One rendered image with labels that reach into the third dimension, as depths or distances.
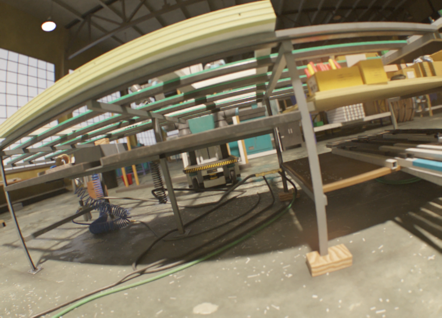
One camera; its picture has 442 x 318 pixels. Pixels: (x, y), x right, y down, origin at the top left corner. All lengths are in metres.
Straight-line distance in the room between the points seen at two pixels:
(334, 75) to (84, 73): 0.88
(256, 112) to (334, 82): 4.86
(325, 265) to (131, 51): 0.99
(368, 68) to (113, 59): 0.89
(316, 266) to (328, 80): 0.65
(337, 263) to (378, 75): 0.70
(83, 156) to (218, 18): 1.07
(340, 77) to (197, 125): 2.31
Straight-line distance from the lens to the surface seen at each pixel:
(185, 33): 0.69
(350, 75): 0.84
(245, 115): 5.61
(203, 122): 2.89
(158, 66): 0.75
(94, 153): 1.33
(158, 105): 1.31
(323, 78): 0.79
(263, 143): 5.62
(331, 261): 0.85
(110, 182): 6.12
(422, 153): 0.99
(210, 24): 0.68
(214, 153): 2.96
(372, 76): 0.87
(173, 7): 9.55
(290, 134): 5.45
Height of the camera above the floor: 0.54
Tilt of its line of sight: 3 degrees down
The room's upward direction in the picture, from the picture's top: 13 degrees counter-clockwise
